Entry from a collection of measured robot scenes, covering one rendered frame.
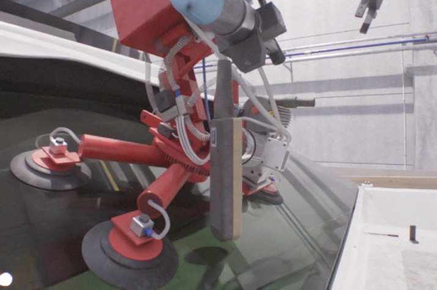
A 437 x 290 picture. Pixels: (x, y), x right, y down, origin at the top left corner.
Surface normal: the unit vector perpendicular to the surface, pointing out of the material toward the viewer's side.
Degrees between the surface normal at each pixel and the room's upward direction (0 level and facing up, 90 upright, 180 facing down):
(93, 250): 28
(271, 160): 81
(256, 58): 90
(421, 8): 90
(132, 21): 90
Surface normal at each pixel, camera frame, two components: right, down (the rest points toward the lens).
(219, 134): -0.91, -0.01
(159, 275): 0.63, -0.68
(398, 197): -0.51, -0.02
